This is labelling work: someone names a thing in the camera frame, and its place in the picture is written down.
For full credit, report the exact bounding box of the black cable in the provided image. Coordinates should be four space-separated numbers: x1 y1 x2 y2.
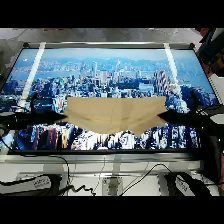
120 163 184 196
0 133 98 197

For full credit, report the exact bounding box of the beige garment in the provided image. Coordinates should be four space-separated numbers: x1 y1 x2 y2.
61 95 169 137

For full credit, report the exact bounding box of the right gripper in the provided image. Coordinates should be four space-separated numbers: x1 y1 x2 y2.
169 109 198 126

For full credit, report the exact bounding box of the silver frame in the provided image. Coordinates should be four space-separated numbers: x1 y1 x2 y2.
0 41 224 197

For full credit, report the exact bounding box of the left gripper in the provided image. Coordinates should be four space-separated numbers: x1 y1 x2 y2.
31 111 57 125

